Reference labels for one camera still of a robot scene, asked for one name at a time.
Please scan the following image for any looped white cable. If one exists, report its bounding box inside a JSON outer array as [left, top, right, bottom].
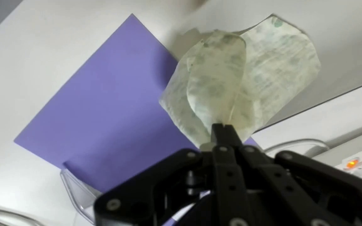
[[263, 136, 331, 158]]

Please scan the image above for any white cloth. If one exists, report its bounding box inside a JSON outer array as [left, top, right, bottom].
[[159, 13, 322, 148]]

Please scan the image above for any white adapter cable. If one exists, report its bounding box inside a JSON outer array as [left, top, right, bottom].
[[0, 200, 38, 226]]

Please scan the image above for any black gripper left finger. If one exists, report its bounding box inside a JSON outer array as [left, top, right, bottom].
[[93, 121, 229, 226]]

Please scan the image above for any purple paper sheet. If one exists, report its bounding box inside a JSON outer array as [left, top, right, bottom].
[[13, 12, 262, 226]]

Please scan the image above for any clear acrylic panel foot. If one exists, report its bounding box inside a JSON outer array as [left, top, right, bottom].
[[60, 165, 104, 223]]

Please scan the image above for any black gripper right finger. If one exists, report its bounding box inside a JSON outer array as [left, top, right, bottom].
[[227, 123, 362, 226]]

